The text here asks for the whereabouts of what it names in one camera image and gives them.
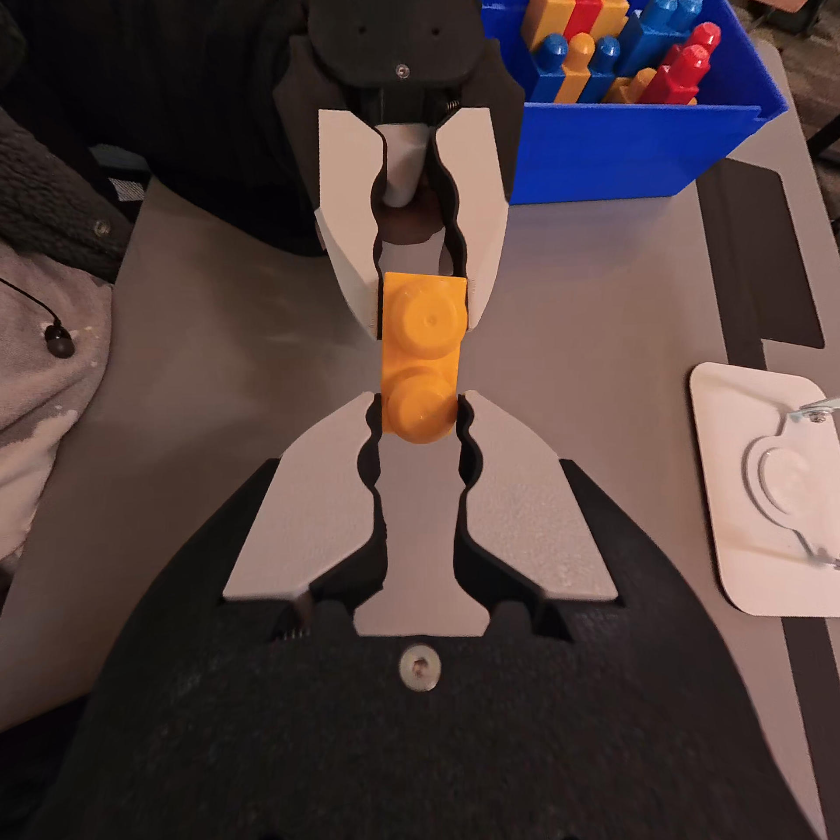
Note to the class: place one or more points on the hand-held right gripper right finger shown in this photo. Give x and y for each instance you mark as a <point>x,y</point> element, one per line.
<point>538,525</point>

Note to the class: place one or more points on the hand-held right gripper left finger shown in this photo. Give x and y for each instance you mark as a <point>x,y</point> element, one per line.
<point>308,525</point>

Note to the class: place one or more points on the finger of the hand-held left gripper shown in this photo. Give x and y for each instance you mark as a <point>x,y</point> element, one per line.
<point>482,210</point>
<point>348,210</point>

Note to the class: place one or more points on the blue plastic bin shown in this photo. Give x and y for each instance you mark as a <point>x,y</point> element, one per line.
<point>623,157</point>

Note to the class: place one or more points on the yellow two-stud block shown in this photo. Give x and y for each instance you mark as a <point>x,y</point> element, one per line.
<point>423,367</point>

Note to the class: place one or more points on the heap of coloured blocks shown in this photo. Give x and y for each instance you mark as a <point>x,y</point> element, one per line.
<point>590,59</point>

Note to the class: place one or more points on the person's left hand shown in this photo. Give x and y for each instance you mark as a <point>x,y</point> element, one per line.
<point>413,226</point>

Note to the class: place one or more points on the white stand with wooden board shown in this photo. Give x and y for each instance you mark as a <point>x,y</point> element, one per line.
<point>735,492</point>

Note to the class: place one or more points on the person's grey printed sweatshirt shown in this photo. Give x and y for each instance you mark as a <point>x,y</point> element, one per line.
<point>39,407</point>

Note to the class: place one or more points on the person's black fleece-lined jacket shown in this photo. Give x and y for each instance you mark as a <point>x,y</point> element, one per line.
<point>52,197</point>

